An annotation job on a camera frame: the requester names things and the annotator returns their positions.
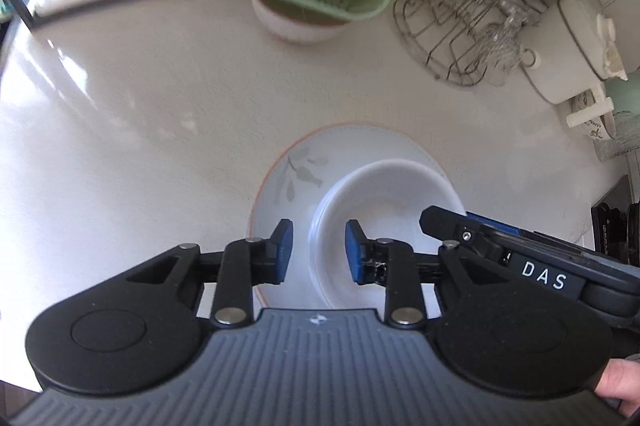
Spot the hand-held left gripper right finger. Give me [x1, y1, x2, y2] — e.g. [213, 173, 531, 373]
[345, 220, 506, 327]

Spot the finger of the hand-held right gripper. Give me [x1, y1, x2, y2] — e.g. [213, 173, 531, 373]
[419, 206, 506, 263]

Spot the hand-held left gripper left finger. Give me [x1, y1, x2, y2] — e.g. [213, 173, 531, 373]
[125, 219, 296, 327]

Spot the white plastic bowl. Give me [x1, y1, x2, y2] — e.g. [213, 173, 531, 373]
[309, 160, 468, 309]

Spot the grey leaf print plate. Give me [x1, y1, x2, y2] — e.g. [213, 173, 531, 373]
[247, 122, 468, 309]

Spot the person's right hand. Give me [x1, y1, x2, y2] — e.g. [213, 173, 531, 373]
[597, 358, 640, 418]

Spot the floral ceramic bowl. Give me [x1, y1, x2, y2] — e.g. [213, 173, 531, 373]
[570, 88, 618, 141]

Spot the white electric pot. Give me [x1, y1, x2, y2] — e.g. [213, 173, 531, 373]
[520, 0, 628, 129]

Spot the white bowl orange foot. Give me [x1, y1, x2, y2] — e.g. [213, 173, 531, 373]
[249, 0, 351, 45]

